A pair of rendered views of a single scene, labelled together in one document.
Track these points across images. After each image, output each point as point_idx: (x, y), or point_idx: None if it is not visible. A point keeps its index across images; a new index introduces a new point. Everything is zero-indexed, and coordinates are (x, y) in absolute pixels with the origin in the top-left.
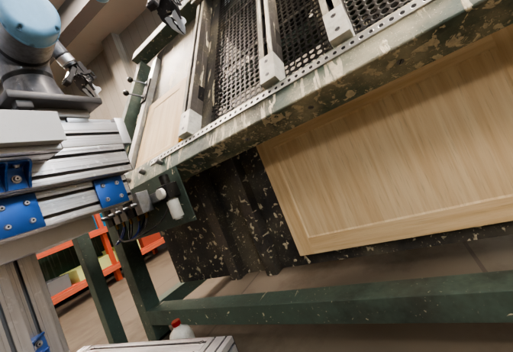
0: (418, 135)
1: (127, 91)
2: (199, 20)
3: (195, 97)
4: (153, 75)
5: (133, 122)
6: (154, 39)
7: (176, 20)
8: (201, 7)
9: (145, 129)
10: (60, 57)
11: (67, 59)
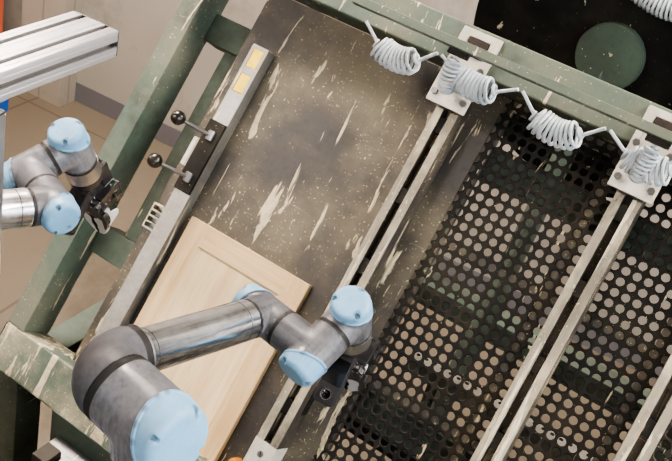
0: None
1: (161, 161)
2: (410, 191)
3: (298, 417)
4: (234, 117)
5: (129, 165)
6: None
7: (349, 385)
8: (440, 140)
9: (161, 285)
10: (76, 178)
11: (88, 183)
